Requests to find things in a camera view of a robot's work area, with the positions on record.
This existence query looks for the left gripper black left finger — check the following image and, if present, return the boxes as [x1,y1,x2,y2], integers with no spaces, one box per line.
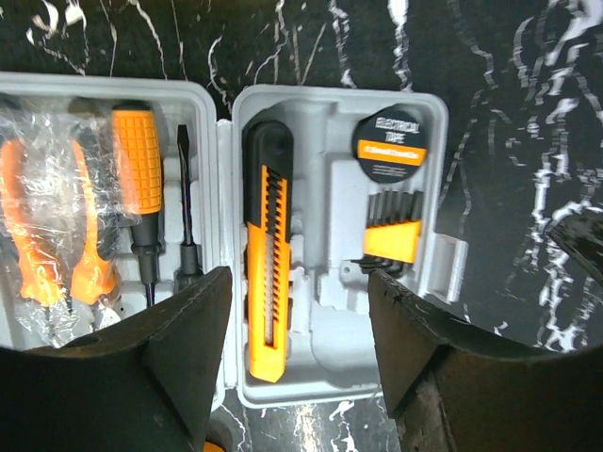
[1,266,233,451]

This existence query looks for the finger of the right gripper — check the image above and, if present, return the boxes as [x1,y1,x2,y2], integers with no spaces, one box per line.
[548,210,602,278]

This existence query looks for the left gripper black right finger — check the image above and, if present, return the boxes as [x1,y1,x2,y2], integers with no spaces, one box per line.
[368,270,602,451]

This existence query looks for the yellow tape measure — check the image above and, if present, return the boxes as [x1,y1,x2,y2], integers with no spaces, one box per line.
[201,438,225,452]

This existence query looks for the orange black screwdriver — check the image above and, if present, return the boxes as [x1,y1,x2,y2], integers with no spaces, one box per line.
[111,100,163,307]
[174,124,203,292]

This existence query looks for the orange pliers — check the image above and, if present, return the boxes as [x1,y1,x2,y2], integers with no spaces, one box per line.
[1,103,121,335]

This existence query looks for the grey plastic tool case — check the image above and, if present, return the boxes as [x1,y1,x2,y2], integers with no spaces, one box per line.
[1,73,467,409]

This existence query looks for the orange utility knife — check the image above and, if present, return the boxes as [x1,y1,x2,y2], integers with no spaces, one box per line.
[242,121,294,383]

